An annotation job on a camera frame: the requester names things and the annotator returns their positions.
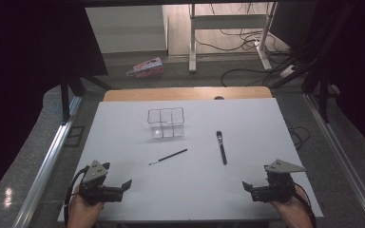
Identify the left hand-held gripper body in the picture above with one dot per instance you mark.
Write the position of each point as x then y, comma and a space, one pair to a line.
95, 172

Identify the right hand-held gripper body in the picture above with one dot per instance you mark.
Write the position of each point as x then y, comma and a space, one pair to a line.
278, 190

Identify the thin black pen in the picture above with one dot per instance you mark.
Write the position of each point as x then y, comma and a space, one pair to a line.
171, 155

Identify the clear acrylic organizer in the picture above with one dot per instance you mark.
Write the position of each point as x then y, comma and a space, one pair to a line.
166, 131

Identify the person's right hand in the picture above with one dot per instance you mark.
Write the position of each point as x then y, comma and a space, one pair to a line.
294, 215

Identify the person's left hand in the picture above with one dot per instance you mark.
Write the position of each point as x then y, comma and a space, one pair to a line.
82, 213

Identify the black square floor plate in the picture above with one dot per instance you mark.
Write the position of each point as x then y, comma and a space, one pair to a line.
66, 136

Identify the white table sheet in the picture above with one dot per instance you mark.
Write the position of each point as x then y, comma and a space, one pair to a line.
190, 190

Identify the black metal stand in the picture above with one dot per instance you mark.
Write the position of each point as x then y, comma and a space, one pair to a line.
323, 104
65, 101

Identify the pink cardboard box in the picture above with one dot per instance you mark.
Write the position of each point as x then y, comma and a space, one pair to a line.
147, 68

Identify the white power strip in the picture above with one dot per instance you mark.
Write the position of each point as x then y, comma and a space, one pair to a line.
287, 71

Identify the dark curtain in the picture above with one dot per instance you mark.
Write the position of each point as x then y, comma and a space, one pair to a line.
28, 63
364, 79

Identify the white panel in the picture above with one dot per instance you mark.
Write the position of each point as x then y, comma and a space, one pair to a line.
126, 28

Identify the aluminium rail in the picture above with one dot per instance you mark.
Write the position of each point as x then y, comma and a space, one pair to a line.
44, 172
339, 152

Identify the white desk frame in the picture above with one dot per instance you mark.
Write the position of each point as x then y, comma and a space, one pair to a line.
228, 21

